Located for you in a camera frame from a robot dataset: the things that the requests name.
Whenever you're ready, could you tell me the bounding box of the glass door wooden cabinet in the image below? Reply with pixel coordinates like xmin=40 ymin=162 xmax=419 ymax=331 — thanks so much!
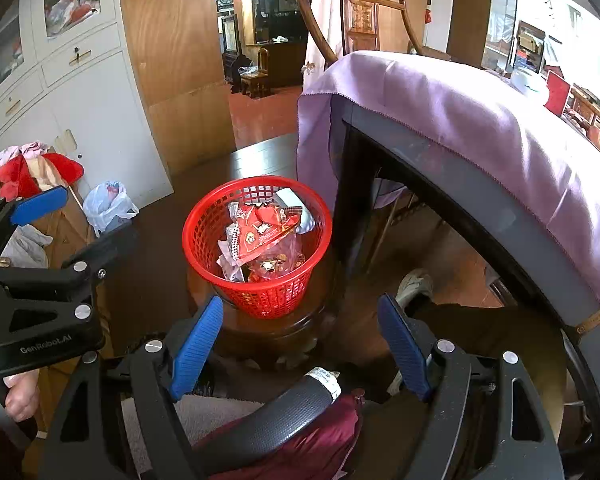
xmin=450 ymin=0 xmax=519 ymax=69

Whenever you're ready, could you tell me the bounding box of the black mesh chair armrest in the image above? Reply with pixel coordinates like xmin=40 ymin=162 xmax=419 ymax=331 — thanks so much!
xmin=195 ymin=367 xmax=342 ymax=477

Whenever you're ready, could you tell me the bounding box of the person's left hand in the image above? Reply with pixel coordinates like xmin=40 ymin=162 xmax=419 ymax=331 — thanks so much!
xmin=2 ymin=366 xmax=47 ymax=424

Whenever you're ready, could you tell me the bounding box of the round wooden stool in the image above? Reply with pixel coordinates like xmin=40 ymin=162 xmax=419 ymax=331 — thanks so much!
xmin=186 ymin=260 xmax=342 ymax=367

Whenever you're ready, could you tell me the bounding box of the white ceramic jar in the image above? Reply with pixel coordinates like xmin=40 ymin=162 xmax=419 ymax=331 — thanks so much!
xmin=510 ymin=67 xmax=551 ymax=102

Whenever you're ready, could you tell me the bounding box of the pink floral curtain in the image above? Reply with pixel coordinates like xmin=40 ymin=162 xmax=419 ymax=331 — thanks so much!
xmin=304 ymin=0 xmax=366 ymax=94

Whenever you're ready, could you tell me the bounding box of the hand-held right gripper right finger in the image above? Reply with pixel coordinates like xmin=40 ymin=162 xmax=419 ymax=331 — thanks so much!
xmin=376 ymin=293 xmax=567 ymax=480

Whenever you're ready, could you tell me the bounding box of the red silver snack bag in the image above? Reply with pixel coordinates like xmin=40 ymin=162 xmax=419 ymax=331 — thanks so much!
xmin=227 ymin=203 xmax=301 ymax=264

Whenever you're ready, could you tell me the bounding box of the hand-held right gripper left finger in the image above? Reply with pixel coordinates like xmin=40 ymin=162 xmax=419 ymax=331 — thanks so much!
xmin=39 ymin=295 xmax=226 ymax=480

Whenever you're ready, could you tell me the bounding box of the white glass door cabinet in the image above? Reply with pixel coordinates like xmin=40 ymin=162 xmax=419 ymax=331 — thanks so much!
xmin=0 ymin=0 xmax=175 ymax=212

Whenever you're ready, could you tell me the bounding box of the maroon padded garment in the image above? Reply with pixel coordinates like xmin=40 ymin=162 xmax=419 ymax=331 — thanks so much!
xmin=190 ymin=392 xmax=367 ymax=480

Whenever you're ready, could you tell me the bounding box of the small white carton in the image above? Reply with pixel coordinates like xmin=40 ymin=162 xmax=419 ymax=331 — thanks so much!
xmin=274 ymin=187 xmax=306 ymax=211

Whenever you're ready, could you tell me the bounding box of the large cardboard box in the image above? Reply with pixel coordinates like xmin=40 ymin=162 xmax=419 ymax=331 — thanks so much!
xmin=30 ymin=185 xmax=102 ymax=262

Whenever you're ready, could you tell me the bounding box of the curved wooden chair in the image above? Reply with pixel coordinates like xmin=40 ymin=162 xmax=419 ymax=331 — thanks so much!
xmin=294 ymin=0 xmax=426 ymax=69

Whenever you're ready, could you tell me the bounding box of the dark wooden table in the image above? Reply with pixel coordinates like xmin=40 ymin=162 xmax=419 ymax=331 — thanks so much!
xmin=330 ymin=94 xmax=600 ymax=462

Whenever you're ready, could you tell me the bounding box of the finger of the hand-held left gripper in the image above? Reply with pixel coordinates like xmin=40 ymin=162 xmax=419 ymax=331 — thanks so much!
xmin=0 ymin=231 xmax=139 ymax=322
xmin=0 ymin=184 xmax=71 ymax=267

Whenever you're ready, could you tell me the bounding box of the red plastic basket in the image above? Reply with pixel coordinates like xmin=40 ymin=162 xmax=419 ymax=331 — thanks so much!
xmin=182 ymin=176 xmax=333 ymax=320

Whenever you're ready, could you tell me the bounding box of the red clothing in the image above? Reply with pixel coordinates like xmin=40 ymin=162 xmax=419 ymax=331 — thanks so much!
xmin=0 ymin=152 xmax=85 ymax=202

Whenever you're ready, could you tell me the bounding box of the purple tablecloth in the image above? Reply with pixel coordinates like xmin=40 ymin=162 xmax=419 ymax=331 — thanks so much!
xmin=296 ymin=51 xmax=600 ymax=412

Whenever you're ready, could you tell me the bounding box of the grey cloth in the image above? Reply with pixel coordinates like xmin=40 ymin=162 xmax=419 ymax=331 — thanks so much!
xmin=0 ymin=225 xmax=54 ymax=269

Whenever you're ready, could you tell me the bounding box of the person's shoe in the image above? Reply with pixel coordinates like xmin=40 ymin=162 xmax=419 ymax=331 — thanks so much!
xmin=395 ymin=269 xmax=434 ymax=311

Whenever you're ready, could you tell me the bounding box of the white plastic bag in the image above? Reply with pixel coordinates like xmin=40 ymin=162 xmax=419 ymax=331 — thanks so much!
xmin=82 ymin=180 xmax=140 ymax=237

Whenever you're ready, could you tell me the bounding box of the red box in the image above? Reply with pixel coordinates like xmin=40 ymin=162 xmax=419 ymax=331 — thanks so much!
xmin=544 ymin=71 xmax=574 ymax=119

